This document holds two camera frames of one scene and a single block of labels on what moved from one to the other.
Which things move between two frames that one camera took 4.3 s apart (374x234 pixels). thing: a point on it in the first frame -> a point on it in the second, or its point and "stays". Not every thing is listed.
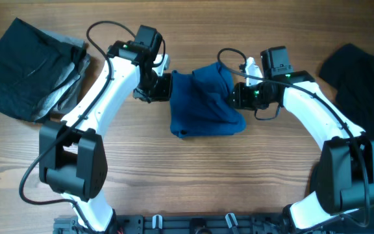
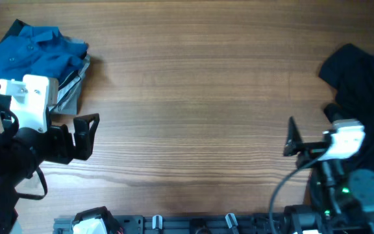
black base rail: x=184 y=223 stays
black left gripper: x=163 y=93 -> x=64 y=149
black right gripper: x=241 y=101 -> x=315 y=149
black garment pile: x=365 y=91 stays
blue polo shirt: x=200 y=103 -> x=40 y=51
